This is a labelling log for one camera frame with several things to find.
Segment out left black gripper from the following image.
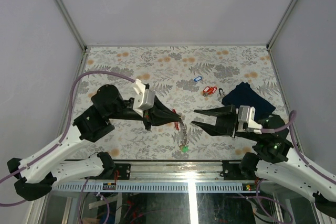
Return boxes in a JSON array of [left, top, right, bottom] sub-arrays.
[[108, 95, 183, 131]]

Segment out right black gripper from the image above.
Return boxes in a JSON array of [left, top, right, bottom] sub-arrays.
[[190, 103, 262, 141]]

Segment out red key tag with key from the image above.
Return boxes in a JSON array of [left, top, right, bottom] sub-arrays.
[[172, 108, 185, 132]]

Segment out metal key holder red handle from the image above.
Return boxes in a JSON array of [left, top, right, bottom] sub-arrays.
[[179, 122, 188, 149]]

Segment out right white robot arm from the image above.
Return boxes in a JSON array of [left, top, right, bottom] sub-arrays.
[[192, 105, 335, 218]]

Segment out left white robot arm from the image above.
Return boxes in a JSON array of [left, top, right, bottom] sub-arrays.
[[7, 84, 182, 201]]

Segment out red key tags bunch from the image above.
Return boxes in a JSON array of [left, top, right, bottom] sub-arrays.
[[202, 86, 217, 97]]

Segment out dark blue cloth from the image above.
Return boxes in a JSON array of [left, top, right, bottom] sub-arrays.
[[221, 82, 276, 121]]

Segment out blue key tag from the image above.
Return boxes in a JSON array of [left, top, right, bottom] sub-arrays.
[[194, 76, 202, 82]]

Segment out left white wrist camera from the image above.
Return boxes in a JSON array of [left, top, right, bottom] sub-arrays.
[[131, 79, 155, 117]]

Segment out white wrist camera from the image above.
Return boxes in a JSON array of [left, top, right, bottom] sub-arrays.
[[131, 79, 155, 117], [236, 105, 263, 134]]

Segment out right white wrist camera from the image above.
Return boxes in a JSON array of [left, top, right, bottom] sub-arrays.
[[236, 105, 263, 134]]

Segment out aluminium front rail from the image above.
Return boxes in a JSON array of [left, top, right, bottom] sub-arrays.
[[51, 159, 235, 185]]

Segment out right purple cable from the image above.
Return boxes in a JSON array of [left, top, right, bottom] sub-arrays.
[[261, 110, 336, 185]]

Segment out purple cable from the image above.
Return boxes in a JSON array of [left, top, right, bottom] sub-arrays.
[[261, 110, 336, 185], [0, 70, 136, 207]]

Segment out grey slotted cable duct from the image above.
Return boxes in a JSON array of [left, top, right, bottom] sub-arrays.
[[54, 181, 256, 193]]

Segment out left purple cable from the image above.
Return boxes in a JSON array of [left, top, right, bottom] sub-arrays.
[[0, 70, 136, 207]]

